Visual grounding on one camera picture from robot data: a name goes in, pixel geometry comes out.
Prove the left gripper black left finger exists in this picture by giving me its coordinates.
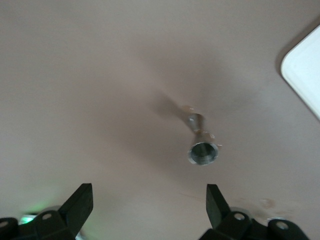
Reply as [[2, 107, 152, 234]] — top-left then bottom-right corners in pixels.
[[0, 183, 94, 240]]

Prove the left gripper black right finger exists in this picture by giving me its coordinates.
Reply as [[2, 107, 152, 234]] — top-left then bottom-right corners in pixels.
[[199, 184, 311, 240]]

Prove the brown table cover sheet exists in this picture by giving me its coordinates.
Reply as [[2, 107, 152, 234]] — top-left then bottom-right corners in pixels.
[[0, 0, 320, 240]]

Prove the white rabbit print tray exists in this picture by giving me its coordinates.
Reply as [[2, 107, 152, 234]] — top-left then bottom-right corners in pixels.
[[280, 23, 320, 117]]

